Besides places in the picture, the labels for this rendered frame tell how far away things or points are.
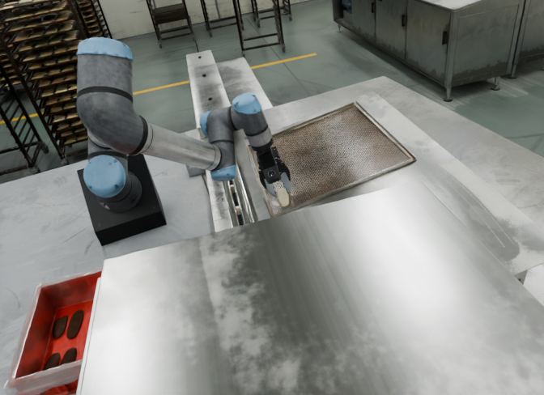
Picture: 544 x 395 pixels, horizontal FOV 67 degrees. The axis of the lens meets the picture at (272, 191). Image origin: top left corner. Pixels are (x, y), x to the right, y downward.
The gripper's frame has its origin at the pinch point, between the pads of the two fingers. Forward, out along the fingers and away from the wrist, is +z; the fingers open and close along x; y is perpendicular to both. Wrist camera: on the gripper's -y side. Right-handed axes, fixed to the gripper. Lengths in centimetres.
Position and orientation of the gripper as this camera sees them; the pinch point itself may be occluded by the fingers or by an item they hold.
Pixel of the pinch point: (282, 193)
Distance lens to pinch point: 137.0
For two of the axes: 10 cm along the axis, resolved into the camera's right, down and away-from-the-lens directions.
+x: -9.4, 3.3, 0.8
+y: -1.3, -5.6, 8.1
